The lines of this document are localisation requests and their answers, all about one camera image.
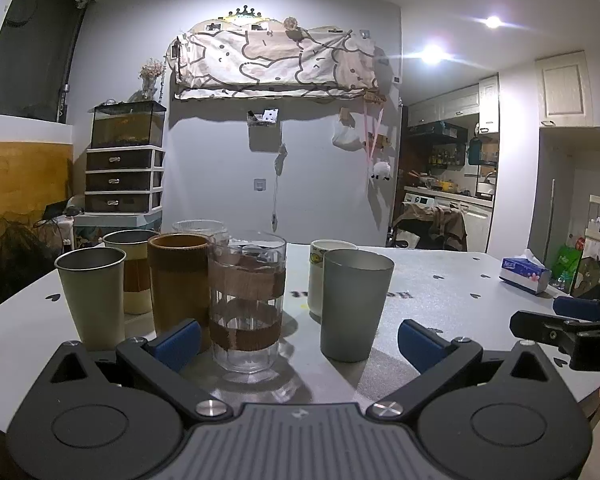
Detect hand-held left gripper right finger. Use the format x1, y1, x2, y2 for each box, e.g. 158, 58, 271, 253
366, 318, 567, 419

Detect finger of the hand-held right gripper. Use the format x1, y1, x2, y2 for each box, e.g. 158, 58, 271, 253
509, 309, 600, 372
553, 296, 600, 321

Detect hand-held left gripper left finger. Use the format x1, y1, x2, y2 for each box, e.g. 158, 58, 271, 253
46, 318, 233, 419

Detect brown bamboo cup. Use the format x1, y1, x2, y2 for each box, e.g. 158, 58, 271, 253
147, 233, 214, 353

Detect cream and brown cup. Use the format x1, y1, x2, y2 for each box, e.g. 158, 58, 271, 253
102, 229, 159, 316

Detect grey plastic cup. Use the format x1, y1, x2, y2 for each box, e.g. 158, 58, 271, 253
320, 249, 395, 364

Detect glass cup with brown bands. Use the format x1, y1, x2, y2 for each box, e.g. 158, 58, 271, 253
207, 231, 287, 374

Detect cream metal cup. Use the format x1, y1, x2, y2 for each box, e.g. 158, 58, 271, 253
54, 247, 127, 352

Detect clear plastic cup behind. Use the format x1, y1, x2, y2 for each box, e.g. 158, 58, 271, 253
172, 219, 230, 247

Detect green bag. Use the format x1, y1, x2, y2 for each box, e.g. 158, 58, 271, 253
549, 243, 584, 282

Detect blue tissue box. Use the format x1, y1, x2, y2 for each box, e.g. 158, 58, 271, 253
498, 248, 552, 295

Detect chair with brown cloth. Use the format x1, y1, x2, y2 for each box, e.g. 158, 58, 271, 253
391, 203, 469, 252

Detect white mug with yellow print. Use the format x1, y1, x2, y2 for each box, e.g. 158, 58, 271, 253
307, 239, 359, 318

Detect white plastic drawer unit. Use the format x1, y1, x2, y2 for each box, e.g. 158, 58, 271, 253
83, 147, 165, 214

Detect dark houseplant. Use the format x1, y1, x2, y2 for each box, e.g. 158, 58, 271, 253
0, 217, 73, 306

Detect white plastic bag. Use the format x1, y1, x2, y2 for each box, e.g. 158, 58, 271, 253
331, 115, 364, 152

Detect glass fish tank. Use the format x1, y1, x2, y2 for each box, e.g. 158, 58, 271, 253
90, 101, 168, 150

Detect white kitchen cabinets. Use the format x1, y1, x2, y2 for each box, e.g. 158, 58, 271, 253
406, 74, 500, 134

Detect dried flower bouquet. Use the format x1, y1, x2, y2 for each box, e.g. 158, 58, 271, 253
138, 58, 167, 103

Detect printed blanket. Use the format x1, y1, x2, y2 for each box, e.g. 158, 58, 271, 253
166, 22, 381, 101

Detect dark window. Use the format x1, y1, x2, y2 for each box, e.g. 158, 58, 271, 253
0, 0, 90, 124

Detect gold crown decoration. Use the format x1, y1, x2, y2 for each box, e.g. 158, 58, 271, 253
219, 5, 267, 24

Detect hanging cable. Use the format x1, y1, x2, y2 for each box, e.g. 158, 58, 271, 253
271, 143, 288, 229

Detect white wall cabinet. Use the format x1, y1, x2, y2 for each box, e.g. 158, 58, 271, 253
534, 51, 594, 128

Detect wall-mounted holder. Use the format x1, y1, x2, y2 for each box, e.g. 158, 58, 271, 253
246, 108, 280, 128

